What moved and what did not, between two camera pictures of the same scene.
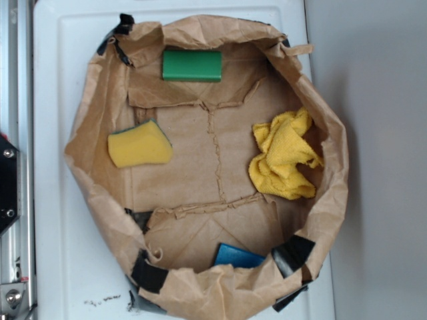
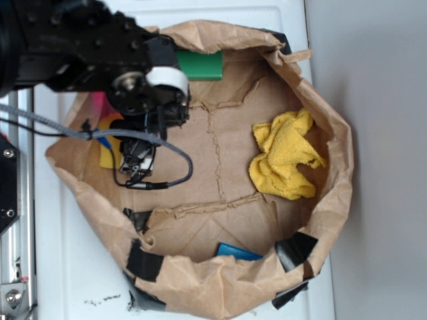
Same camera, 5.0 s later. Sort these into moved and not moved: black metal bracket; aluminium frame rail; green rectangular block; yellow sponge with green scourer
Moved: yellow sponge with green scourer
Not moved: aluminium frame rail; green rectangular block; black metal bracket
